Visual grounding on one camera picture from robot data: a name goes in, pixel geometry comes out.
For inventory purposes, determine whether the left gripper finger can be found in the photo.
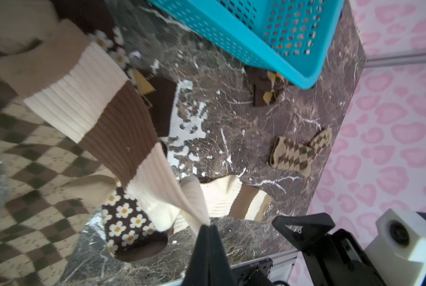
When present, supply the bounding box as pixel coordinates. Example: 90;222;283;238
181;225;236;286

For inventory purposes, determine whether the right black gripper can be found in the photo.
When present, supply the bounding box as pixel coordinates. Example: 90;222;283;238
272;213;385;286

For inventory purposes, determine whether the cream brown striped sock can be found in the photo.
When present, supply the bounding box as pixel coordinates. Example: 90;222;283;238
0;20;209;231
171;175;273;235

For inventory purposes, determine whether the dark brown argyle sock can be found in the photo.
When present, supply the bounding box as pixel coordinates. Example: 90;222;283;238
245;66;286;107

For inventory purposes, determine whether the daisy sock in middle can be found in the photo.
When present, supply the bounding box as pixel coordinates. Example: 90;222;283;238
52;0;177;262

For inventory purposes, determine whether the tan argyle sock right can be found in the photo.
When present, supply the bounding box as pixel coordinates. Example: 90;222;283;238
270;128;333;178

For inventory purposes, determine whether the tan argyle sock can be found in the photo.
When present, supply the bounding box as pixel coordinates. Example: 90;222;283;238
0;81;107;286
270;128;333;178

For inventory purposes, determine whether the tan argyle sock left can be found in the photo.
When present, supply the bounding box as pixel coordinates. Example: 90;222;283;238
0;81;107;286

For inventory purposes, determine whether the teal plastic basket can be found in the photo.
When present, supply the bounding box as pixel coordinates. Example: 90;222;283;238
151;0;344;89

